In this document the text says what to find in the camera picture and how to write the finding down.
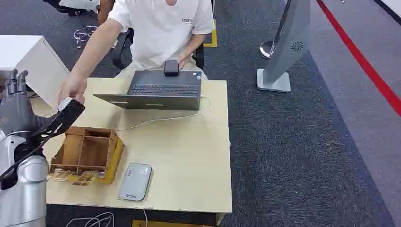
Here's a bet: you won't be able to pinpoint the yellow floor tape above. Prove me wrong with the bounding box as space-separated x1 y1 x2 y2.
203 18 218 48

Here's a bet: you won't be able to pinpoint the person's left hand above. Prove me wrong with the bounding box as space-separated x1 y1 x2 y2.
177 52 192 70

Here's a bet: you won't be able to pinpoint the person's right hand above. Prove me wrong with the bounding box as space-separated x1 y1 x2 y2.
56 74 88 106

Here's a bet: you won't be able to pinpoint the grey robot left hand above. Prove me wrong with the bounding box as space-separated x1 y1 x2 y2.
0 69 46 137

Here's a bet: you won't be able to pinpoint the wooden compartment box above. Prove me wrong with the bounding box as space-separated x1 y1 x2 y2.
49 126 125 185

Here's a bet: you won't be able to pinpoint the black smartphone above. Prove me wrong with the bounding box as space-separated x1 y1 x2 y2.
163 60 181 77

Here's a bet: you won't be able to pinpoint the black slotted plate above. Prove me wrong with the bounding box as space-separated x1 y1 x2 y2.
0 99 86 191

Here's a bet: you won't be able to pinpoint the silver stanchion base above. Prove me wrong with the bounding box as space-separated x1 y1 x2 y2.
259 40 278 60

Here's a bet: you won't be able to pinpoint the grey flat power bank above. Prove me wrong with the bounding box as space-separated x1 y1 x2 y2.
118 163 153 202

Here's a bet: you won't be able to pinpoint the grey standing display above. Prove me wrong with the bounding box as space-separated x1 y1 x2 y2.
257 0 311 93

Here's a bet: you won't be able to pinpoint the white floor cables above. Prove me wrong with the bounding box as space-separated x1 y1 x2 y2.
65 212 115 227

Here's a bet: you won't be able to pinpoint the white cabinet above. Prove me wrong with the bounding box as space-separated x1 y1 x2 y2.
0 35 70 109

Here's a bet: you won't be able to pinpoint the black office chair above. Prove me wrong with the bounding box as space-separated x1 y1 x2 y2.
107 27 205 71

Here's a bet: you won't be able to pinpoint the dark grey laptop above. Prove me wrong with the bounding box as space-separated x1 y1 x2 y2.
93 69 203 111

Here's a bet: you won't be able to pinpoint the pale wooden desk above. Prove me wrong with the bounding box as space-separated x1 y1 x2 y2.
30 77 233 226

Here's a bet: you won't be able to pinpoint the printed card pile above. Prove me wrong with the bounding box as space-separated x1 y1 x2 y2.
47 169 100 187

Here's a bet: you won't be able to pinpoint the white cable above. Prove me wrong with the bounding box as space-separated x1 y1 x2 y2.
113 96 212 131

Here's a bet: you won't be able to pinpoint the chair wheel base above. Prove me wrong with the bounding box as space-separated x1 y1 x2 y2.
73 26 98 43

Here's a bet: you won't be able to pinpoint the red floor tape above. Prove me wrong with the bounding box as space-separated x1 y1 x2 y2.
315 0 401 118

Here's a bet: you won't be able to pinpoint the person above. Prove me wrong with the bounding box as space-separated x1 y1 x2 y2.
56 0 216 106

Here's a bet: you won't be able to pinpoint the white card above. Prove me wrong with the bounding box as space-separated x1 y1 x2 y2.
57 97 74 111

